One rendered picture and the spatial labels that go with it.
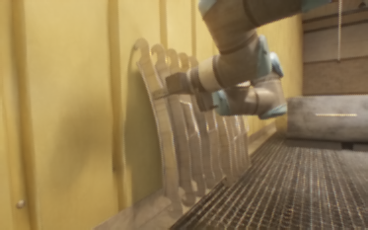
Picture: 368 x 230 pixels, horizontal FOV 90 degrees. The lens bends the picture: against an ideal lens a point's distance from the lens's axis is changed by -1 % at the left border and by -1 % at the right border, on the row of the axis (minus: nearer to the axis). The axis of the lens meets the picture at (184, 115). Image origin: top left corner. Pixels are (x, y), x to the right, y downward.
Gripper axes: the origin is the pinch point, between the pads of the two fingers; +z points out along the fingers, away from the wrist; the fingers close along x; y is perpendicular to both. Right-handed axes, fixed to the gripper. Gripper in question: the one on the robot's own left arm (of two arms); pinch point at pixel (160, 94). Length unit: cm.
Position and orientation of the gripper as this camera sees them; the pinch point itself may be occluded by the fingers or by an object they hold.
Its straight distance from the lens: 62.0
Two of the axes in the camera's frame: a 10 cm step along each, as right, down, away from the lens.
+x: -5.6, 0.7, -8.2
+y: -2.1, -9.8, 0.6
